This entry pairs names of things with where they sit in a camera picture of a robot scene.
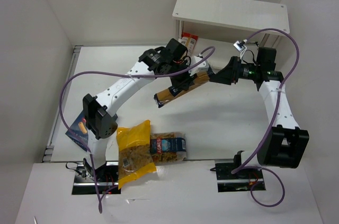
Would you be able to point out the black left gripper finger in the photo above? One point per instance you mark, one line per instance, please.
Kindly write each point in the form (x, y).
(186, 81)
(176, 82)

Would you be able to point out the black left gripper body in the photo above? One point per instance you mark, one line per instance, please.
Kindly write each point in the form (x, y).
(181, 80)

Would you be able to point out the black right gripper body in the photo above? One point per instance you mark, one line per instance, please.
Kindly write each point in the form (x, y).
(235, 70)

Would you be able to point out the blue-labelled spaghetti bag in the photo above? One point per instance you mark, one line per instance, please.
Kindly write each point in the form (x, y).
(175, 91)

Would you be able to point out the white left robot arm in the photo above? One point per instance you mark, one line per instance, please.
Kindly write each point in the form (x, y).
(100, 110)

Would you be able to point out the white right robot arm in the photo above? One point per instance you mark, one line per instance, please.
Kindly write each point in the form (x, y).
(284, 142)

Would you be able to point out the white two-tier shelf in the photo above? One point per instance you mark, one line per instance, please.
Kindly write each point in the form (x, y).
(231, 20)

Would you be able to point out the blue Agnesi pasta bag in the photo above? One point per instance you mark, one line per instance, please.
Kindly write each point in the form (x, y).
(168, 147)

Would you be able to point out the yellow fusilli pasta bag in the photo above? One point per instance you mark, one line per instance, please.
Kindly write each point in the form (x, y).
(134, 155)

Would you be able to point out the red-ended spaghetti bag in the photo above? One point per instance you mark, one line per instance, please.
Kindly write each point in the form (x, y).
(189, 40)

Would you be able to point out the blue Barilla rigatoni box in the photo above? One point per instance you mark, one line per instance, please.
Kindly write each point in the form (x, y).
(80, 132)

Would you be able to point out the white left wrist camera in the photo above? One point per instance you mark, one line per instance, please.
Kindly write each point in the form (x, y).
(198, 65)

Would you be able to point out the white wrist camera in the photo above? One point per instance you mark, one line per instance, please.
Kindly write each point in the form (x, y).
(240, 45)
(198, 65)

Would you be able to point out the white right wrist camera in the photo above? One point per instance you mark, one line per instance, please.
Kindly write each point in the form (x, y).
(240, 45)

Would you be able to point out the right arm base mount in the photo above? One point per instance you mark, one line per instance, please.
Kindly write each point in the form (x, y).
(241, 181)

